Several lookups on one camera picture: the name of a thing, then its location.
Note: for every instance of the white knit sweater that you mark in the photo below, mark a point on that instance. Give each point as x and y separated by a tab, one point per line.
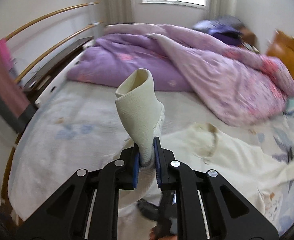
258	160

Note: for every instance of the purple pink floral quilt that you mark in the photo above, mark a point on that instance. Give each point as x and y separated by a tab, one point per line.
240	87

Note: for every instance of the dark purple clothing pile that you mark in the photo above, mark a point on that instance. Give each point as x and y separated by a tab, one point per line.
225	28

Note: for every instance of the pink towel on rail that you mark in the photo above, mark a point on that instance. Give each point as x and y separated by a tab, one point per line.
11	95

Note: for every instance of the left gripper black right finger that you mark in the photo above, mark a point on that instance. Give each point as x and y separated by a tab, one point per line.
208	206

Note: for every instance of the floral white bed sheet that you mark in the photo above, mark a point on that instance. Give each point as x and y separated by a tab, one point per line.
77	126

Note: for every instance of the upper wooden rail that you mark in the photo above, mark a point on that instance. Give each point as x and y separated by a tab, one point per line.
44	17

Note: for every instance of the white curtain left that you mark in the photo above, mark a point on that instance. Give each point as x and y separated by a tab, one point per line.
119	11

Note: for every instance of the dark bedside bench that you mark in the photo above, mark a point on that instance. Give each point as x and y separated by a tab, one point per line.
42	77

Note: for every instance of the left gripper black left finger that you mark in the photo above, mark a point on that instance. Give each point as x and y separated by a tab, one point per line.
86	205

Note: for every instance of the wooden rail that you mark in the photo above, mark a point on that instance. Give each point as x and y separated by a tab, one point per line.
51	49
44	17

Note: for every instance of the lower wooden rail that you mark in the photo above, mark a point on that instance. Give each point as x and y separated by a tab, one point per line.
51	49

